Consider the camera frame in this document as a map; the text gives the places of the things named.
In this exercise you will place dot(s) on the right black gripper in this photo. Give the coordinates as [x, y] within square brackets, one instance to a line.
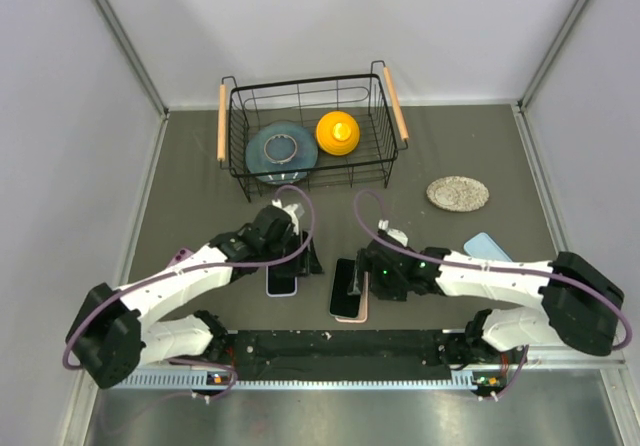
[364, 263]

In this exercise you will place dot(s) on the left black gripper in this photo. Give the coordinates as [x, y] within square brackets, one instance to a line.
[307, 261]

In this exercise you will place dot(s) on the lavender phone case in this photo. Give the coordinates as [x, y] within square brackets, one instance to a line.
[282, 294]

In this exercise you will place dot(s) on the blue smartphone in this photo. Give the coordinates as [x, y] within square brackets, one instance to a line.
[281, 283]

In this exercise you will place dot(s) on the teal smartphone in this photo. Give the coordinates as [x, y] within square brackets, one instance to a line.
[342, 304]

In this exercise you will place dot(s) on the pink phone case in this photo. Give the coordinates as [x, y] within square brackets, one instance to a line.
[362, 315]

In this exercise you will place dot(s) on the light blue phone case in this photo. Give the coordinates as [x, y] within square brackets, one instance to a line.
[483, 246]

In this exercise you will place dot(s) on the purple smartphone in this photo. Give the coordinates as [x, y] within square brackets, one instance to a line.
[180, 256]

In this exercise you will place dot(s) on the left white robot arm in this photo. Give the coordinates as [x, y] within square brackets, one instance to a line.
[117, 330]

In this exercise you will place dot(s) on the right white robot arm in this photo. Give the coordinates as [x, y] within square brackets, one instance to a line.
[562, 301]

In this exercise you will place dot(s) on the speckled round coaster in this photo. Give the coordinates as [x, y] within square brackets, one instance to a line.
[458, 194]

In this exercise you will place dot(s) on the blue ceramic plate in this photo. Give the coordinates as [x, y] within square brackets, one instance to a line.
[283, 152]

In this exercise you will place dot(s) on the yellow ribbed bowl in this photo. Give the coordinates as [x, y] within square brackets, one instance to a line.
[337, 133]

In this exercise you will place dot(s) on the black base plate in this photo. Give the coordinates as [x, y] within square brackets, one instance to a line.
[343, 355]

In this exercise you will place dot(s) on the black wire basket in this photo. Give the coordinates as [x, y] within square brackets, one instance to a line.
[371, 98]

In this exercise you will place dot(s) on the slotted cable duct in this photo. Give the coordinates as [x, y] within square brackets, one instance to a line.
[186, 378]

